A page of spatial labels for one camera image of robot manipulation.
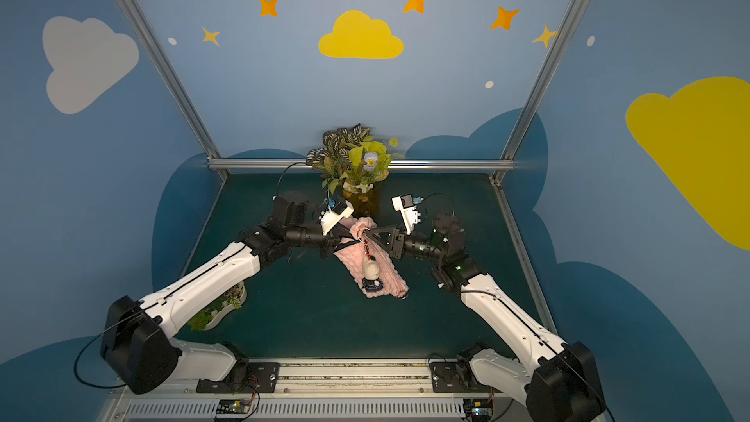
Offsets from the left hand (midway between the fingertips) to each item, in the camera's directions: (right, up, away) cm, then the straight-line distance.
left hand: (358, 232), depth 74 cm
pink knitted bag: (-2, -7, +1) cm, 7 cm away
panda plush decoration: (+3, -12, -2) cm, 13 cm away
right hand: (+4, 0, -5) cm, 6 cm away
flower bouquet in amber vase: (-3, +21, +21) cm, 30 cm away
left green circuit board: (-31, -43, -3) cm, 53 cm away
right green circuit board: (+31, -44, -2) cm, 54 cm away
